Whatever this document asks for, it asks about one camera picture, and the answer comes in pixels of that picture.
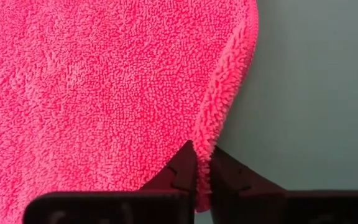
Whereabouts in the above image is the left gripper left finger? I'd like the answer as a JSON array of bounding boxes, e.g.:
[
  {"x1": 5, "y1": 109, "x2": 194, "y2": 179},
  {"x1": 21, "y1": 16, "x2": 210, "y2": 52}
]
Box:
[{"x1": 22, "y1": 139, "x2": 198, "y2": 224}]

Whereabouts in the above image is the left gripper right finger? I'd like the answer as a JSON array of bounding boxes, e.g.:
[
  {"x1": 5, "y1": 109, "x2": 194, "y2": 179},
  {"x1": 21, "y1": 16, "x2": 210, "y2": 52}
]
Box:
[{"x1": 209, "y1": 146, "x2": 358, "y2": 224}]

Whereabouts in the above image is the pink microfiber towel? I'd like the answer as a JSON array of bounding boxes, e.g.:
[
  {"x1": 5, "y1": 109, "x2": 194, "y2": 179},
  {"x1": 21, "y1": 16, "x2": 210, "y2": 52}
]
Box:
[{"x1": 0, "y1": 0, "x2": 260, "y2": 224}]

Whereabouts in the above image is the green table mat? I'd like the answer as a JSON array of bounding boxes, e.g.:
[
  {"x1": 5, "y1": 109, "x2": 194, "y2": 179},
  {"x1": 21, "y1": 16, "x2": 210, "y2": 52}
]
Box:
[{"x1": 194, "y1": 0, "x2": 358, "y2": 224}]

